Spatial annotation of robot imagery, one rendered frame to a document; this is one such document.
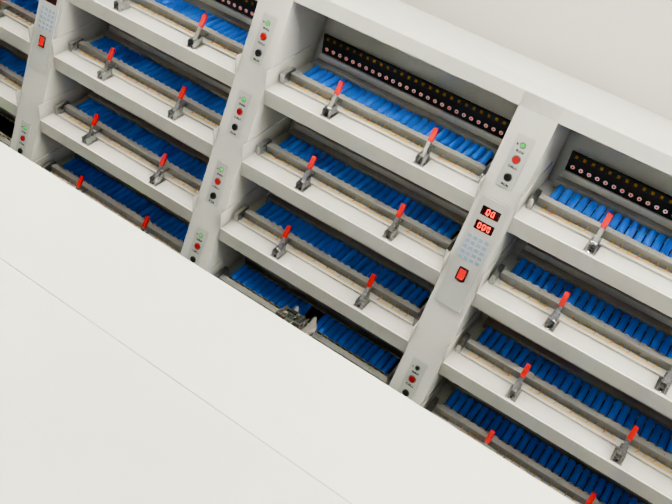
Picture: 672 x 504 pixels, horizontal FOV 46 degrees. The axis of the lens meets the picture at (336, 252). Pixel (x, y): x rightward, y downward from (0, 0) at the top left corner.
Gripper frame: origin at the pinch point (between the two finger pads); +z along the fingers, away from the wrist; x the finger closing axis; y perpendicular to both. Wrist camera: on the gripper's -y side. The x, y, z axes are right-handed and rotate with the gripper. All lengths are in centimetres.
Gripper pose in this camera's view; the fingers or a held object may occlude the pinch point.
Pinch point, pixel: (307, 324)
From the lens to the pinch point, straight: 212.9
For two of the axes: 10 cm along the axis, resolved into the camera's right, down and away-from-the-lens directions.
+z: 4.8, -2.4, 8.4
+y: 3.1, -8.5, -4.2
